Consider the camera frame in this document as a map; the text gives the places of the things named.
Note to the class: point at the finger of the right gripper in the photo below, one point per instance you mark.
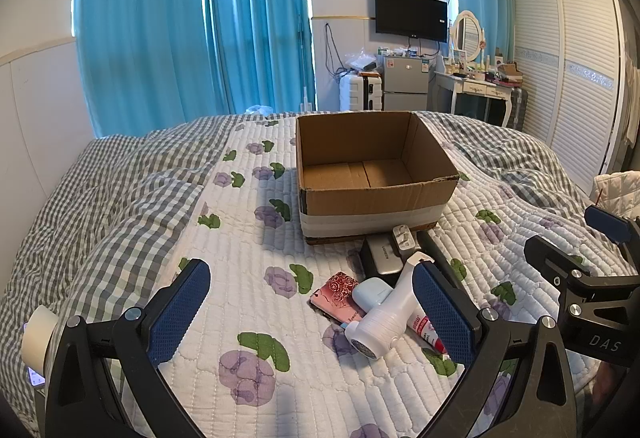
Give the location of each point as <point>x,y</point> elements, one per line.
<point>556,267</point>
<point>618,230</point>

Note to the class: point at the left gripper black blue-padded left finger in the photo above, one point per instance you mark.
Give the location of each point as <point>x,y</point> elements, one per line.
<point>82,398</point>

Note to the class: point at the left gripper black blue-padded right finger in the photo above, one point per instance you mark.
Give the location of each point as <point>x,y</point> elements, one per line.
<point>539,400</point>

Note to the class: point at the red white tube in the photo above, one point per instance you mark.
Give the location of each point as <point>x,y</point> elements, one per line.
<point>423,327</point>

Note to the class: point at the white charger plug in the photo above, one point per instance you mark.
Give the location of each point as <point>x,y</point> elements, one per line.
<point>405,242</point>

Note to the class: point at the white handheld massager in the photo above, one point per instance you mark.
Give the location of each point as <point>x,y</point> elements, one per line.
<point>379,329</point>

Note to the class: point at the light blue earbuds case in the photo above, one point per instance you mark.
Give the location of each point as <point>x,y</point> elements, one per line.
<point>370,293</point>

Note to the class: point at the black remote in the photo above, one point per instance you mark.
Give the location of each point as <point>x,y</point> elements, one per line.
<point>430,248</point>

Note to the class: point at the white quilted cloth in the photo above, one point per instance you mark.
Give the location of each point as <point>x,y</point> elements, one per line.
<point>618,193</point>

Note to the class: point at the white tape roll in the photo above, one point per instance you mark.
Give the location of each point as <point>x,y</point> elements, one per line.
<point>37,335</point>

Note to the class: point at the grey checked bedsheet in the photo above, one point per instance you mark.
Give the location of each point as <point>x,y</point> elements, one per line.
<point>98,243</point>

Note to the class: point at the white floral quilt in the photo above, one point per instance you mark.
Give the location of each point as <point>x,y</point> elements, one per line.
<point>258,360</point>

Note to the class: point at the grey UGREEN power bank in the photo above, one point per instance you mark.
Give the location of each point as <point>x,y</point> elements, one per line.
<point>379,258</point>

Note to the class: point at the white louvred wardrobe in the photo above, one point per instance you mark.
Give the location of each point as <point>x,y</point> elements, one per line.
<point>571,56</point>

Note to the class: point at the white dressing table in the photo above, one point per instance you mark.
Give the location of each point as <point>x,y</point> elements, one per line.
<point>467,86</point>

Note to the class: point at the brown cardboard box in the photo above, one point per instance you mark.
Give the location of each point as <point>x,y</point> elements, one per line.
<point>360,173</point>

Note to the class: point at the pink patterned phone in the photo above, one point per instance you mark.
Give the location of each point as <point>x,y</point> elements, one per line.
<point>334,299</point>

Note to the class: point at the silver mini fridge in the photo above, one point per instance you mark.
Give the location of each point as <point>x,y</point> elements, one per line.
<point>405,83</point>

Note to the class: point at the oval vanity mirror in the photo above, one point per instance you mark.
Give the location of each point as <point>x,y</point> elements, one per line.
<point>467,36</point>

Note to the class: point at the white suitcase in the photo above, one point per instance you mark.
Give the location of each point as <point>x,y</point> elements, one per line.
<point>361,92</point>

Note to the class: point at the blue curtain left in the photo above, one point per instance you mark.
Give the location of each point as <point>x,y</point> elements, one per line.
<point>154,64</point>

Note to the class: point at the black wall television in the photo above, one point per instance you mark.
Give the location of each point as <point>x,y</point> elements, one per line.
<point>418,19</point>

